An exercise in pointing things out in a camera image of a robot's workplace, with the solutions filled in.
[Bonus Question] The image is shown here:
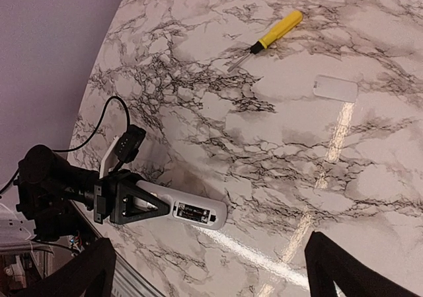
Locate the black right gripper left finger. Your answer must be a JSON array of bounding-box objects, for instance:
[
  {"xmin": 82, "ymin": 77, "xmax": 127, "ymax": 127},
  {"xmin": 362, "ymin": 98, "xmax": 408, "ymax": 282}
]
[{"xmin": 17, "ymin": 238, "xmax": 116, "ymax": 297}]

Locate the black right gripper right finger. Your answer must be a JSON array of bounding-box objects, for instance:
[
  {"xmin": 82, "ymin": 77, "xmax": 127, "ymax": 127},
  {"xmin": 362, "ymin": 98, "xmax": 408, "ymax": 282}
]
[{"xmin": 304, "ymin": 232, "xmax": 416, "ymax": 296}]

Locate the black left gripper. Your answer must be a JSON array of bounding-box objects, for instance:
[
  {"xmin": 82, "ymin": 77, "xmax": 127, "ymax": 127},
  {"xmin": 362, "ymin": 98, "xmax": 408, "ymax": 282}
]
[{"xmin": 15, "ymin": 144, "xmax": 171, "ymax": 241}]

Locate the white remote control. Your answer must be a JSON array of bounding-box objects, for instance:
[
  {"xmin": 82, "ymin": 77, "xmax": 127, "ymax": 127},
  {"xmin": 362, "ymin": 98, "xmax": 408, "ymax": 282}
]
[{"xmin": 136, "ymin": 181, "xmax": 227, "ymax": 230}]

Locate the white battery cover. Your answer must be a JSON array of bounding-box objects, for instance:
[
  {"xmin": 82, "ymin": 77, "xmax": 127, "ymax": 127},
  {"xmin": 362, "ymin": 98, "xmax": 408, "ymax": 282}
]
[{"xmin": 313, "ymin": 75, "xmax": 358, "ymax": 103}]

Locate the yellow handled screwdriver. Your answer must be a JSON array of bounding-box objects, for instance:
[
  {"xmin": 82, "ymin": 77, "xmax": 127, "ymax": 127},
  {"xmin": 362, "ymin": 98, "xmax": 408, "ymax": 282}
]
[{"xmin": 227, "ymin": 10, "xmax": 303, "ymax": 73}]

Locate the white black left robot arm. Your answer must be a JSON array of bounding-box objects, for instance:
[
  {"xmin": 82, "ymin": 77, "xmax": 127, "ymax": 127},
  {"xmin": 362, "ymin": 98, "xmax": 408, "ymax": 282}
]
[{"xmin": 1, "ymin": 145, "xmax": 171, "ymax": 242}]

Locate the battery in remote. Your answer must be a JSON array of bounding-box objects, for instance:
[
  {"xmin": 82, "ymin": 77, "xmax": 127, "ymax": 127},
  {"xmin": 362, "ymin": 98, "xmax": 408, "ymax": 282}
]
[{"xmin": 176, "ymin": 203, "xmax": 210, "ymax": 224}]

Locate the aluminium table front rail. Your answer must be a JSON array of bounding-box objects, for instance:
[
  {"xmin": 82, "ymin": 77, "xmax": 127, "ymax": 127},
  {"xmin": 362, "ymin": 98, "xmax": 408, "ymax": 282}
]
[{"xmin": 65, "ymin": 197, "xmax": 166, "ymax": 297}]

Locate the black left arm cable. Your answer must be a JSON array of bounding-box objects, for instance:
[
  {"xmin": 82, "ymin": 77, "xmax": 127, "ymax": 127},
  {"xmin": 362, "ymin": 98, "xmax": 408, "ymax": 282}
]
[{"xmin": 0, "ymin": 95, "xmax": 130, "ymax": 194}]

